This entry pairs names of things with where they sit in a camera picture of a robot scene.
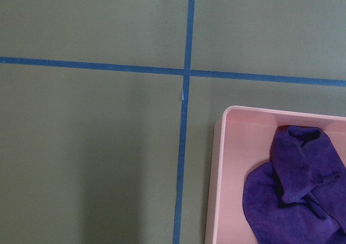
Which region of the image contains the purple cloth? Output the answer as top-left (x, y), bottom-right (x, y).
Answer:
top-left (242, 126), bottom-right (345, 243)

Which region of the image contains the pink plastic bin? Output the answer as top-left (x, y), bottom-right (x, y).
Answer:
top-left (204, 105), bottom-right (345, 243)

